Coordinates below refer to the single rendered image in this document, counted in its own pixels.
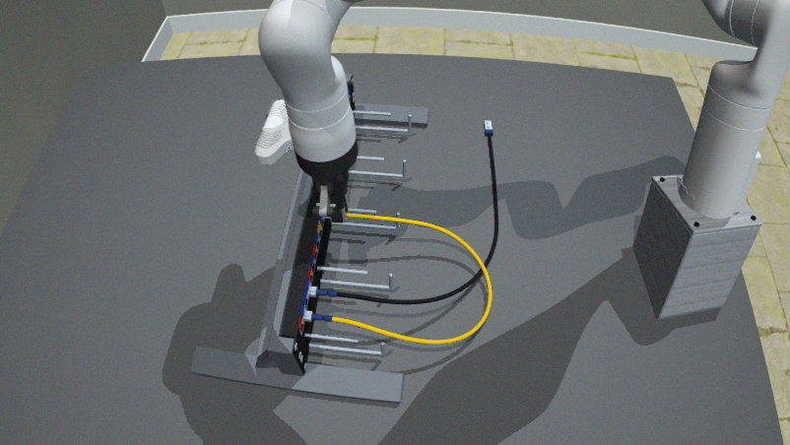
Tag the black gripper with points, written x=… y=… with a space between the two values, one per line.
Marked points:
x=331 y=177

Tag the yellow patch cord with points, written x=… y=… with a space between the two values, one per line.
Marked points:
x=415 y=340

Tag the black cable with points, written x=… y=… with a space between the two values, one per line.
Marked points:
x=427 y=300

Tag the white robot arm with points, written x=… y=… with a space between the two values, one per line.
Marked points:
x=295 y=39

